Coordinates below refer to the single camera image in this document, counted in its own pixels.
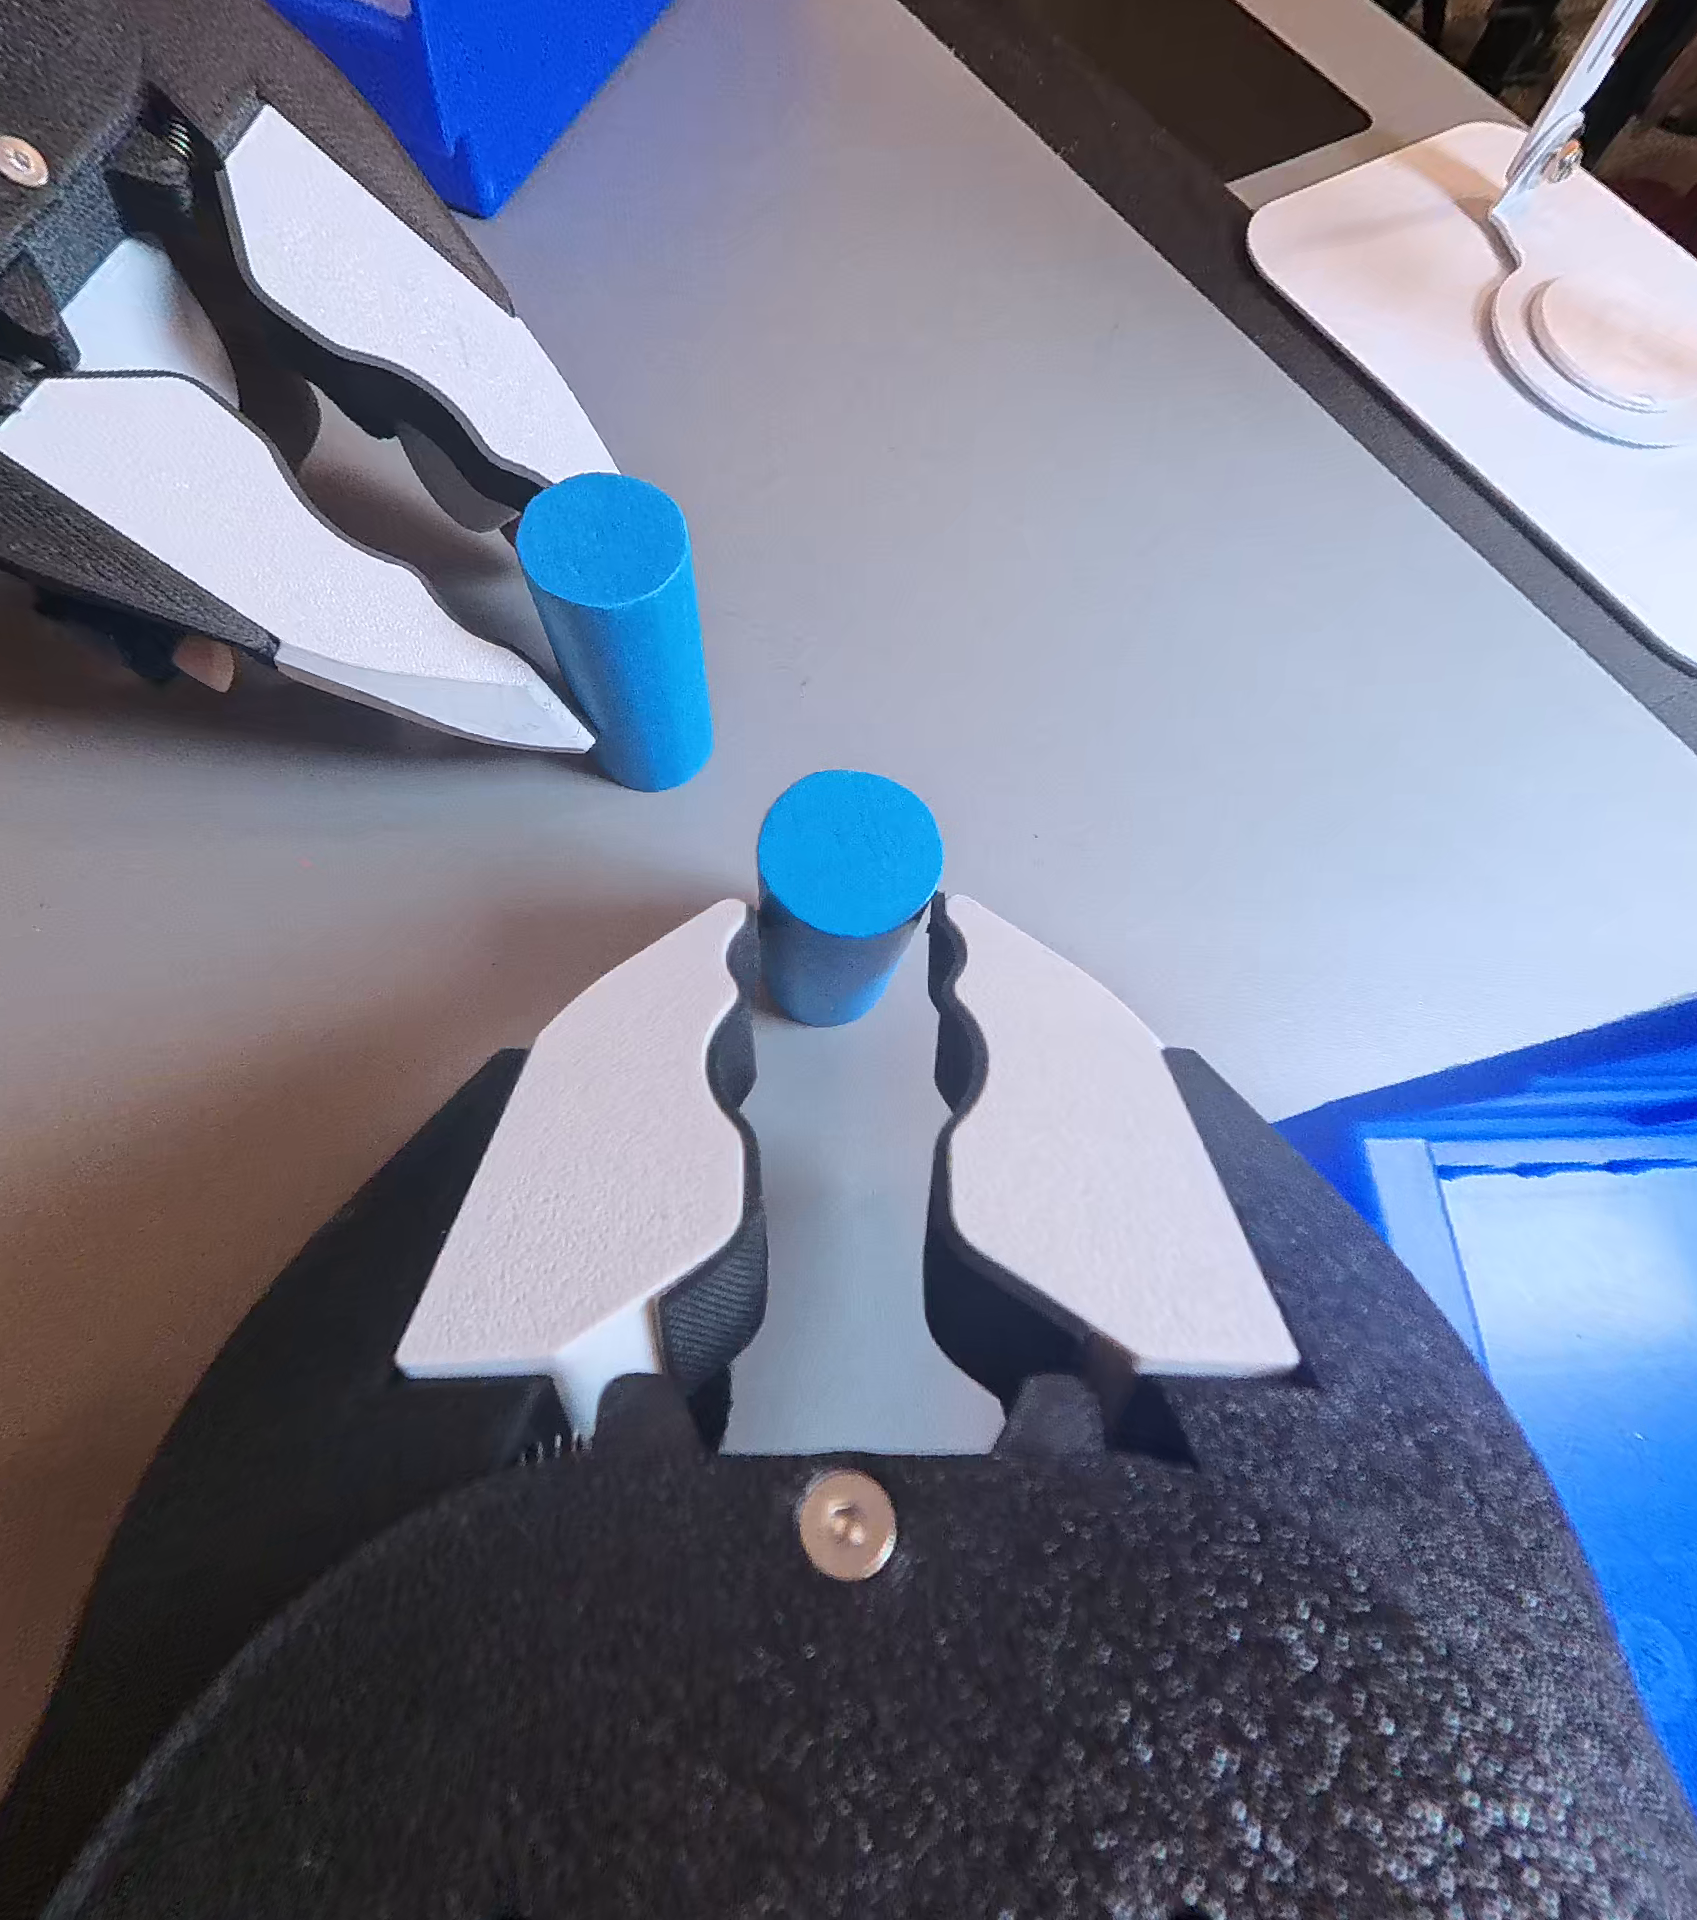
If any dark desk cable cover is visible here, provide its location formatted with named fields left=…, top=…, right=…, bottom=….
left=894, top=0, right=1374, bottom=192

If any blue wooden cylinder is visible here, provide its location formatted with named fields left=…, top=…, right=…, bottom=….
left=515, top=473, right=712, bottom=789
left=759, top=770, right=949, bottom=1027

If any white document stand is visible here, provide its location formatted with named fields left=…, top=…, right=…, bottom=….
left=1248, top=0, right=1697, bottom=685

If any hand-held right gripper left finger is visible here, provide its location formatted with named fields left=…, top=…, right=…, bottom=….
left=393, top=896, right=773, bottom=1453

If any blue plastic bin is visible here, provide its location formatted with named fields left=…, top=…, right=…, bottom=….
left=1277, top=979, right=1697, bottom=1920
left=275, top=0, right=671, bottom=214

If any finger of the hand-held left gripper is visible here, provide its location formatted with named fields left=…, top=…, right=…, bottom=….
left=0, top=237, right=593, bottom=759
left=216, top=106, right=623, bottom=535

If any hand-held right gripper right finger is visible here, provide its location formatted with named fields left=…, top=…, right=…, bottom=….
left=922, top=896, right=1307, bottom=1420

